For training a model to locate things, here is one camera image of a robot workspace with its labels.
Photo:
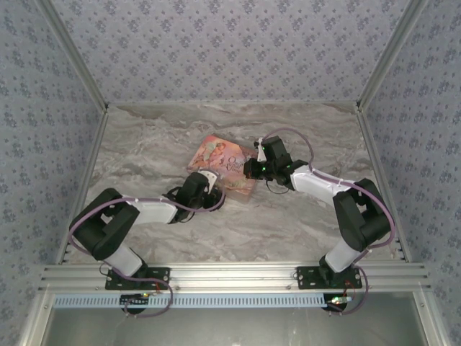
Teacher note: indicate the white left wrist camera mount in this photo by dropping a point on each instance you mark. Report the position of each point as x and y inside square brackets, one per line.
[209, 177]

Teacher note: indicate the aluminium side rail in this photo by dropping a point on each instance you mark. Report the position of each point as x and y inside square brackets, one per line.
[90, 166]
[378, 158]

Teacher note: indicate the aluminium corner post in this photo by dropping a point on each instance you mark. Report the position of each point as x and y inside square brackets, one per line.
[75, 57]
[389, 57]

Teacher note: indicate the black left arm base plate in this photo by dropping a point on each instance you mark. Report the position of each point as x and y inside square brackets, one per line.
[115, 283]

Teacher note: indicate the grey metal shelf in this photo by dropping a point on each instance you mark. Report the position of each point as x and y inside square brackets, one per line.
[230, 328]

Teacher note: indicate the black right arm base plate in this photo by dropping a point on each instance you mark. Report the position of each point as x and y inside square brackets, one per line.
[306, 283]

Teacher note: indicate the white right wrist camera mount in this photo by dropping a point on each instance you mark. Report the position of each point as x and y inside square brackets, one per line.
[260, 153]

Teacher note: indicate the aluminium front rail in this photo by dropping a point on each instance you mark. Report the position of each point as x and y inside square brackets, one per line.
[230, 275]

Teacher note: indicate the black controller board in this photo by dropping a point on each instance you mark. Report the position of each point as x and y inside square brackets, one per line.
[336, 301]

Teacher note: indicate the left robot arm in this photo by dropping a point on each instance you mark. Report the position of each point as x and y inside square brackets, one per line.
[108, 230]

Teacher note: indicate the pink illustrated tin box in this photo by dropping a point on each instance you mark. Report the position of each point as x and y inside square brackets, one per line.
[223, 158]

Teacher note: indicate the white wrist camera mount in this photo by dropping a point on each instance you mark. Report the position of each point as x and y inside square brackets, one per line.
[209, 177]
[260, 153]

